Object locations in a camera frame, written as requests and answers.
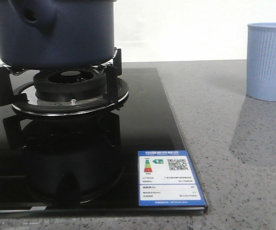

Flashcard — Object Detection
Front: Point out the black pot support grate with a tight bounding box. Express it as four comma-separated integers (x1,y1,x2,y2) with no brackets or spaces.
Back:
0,48,129,117

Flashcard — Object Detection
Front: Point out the light blue ribbed cup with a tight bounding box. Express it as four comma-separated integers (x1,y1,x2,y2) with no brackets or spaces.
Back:
246,23,276,102

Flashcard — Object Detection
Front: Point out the black glass gas stove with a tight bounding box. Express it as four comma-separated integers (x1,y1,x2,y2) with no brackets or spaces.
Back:
0,69,208,218

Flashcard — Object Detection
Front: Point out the black round gas burner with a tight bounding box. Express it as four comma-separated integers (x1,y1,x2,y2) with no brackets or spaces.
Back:
33,69,107,102

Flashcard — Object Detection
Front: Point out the dark blue cooking pot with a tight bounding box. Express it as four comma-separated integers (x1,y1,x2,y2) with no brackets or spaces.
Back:
0,0,114,70

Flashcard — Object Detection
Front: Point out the blue energy label sticker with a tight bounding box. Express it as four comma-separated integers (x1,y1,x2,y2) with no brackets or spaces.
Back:
138,150,207,207

